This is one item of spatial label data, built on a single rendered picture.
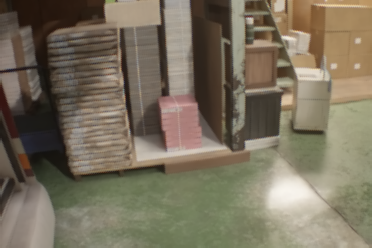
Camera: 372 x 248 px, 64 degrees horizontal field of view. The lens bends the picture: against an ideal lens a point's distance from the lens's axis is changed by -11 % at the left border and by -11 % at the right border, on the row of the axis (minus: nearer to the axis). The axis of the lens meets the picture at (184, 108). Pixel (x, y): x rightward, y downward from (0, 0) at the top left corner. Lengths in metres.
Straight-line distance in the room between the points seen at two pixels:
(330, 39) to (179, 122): 2.73
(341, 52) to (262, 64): 2.34
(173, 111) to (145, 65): 0.48
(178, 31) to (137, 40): 0.34
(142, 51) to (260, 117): 1.09
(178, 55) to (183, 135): 0.66
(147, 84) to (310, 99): 1.43
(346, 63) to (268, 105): 2.37
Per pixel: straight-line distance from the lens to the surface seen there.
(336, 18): 4.61
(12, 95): 3.92
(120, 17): 2.64
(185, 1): 2.69
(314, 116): 3.08
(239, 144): 2.65
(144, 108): 2.81
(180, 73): 2.77
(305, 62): 4.47
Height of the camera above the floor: 1.35
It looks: 21 degrees down
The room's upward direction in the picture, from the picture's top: 3 degrees counter-clockwise
